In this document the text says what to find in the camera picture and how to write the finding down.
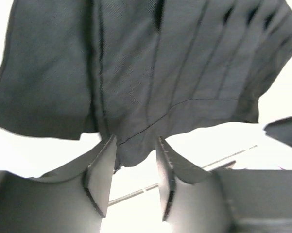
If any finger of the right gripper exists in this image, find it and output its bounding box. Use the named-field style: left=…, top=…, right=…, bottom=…
left=264, top=117, right=292, bottom=148

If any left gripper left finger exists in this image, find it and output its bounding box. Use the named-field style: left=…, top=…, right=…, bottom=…
left=0, top=136, right=116, bottom=233

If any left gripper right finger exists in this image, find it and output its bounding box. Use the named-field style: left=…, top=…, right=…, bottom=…
left=155, top=137, right=292, bottom=233

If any black pleated skirt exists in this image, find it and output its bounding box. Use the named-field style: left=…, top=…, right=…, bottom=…
left=0, top=0, right=292, bottom=169

